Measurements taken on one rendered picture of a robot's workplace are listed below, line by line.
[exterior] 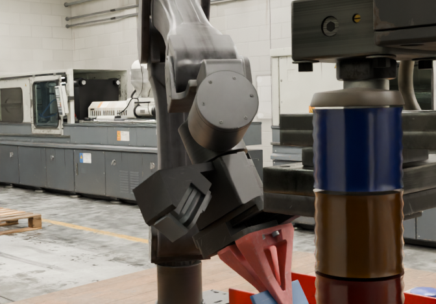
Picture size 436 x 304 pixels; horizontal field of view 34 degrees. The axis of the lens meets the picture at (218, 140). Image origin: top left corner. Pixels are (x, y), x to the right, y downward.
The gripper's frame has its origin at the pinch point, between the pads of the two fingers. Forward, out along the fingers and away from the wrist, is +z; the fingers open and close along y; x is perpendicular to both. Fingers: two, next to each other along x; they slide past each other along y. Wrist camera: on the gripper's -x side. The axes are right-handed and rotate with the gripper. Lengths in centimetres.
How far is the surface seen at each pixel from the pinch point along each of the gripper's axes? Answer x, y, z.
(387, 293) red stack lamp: -27.2, 29.5, 2.6
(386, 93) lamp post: -26.8, 33.3, -4.6
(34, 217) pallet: 325, -541, -182
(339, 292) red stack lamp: -28.4, 28.2, 1.8
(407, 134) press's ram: -5.3, 22.3, -6.6
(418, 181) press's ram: -2.2, 19.7, -3.7
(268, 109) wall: 680, -490, -253
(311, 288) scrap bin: 23.8, -15.3, -0.6
